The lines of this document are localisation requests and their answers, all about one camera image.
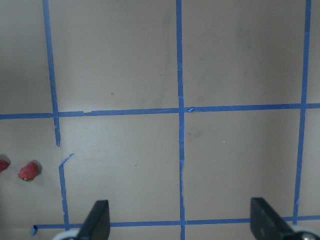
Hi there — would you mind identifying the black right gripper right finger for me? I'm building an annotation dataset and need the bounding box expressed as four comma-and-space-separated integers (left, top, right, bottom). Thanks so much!
250, 197, 300, 240

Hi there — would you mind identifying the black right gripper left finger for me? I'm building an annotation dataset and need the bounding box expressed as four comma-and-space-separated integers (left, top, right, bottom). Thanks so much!
77, 200, 111, 240

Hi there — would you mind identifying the red strawberry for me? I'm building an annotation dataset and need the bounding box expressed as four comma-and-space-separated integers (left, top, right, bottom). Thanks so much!
18, 161, 41, 182
0, 159, 11, 173

